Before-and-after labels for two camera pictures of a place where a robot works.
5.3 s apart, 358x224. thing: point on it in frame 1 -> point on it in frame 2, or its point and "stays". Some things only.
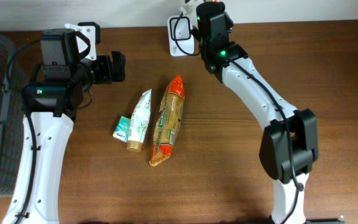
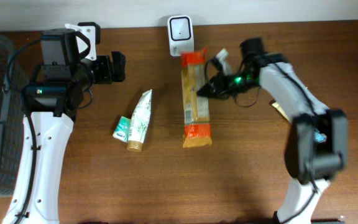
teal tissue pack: [121, 131] stays
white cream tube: [138, 121] stays
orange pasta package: [168, 121] -> [197, 130]
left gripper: [107, 74] stays
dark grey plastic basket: [2, 112] stays
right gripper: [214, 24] -> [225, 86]
